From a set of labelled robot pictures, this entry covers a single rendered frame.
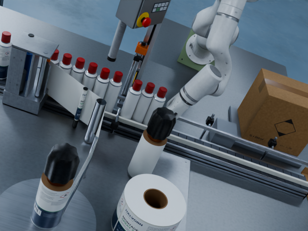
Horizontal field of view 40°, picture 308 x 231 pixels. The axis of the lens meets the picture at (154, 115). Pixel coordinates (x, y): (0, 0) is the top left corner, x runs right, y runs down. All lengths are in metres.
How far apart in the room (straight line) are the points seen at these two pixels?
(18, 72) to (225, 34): 0.77
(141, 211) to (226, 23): 0.76
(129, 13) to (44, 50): 0.33
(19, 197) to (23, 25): 1.16
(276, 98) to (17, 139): 1.10
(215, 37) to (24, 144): 0.79
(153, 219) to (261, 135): 0.94
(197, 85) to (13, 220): 0.80
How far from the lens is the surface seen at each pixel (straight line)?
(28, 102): 1.66
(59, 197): 1.21
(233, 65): 2.71
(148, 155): 1.46
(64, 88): 1.65
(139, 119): 1.75
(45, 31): 2.32
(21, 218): 1.34
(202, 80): 1.60
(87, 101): 1.59
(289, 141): 2.11
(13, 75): 1.62
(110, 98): 1.71
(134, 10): 1.54
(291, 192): 1.97
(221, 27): 1.61
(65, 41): 2.27
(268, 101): 1.95
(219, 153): 1.80
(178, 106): 1.65
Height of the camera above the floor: 1.96
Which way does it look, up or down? 35 degrees down
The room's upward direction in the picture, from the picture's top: 24 degrees clockwise
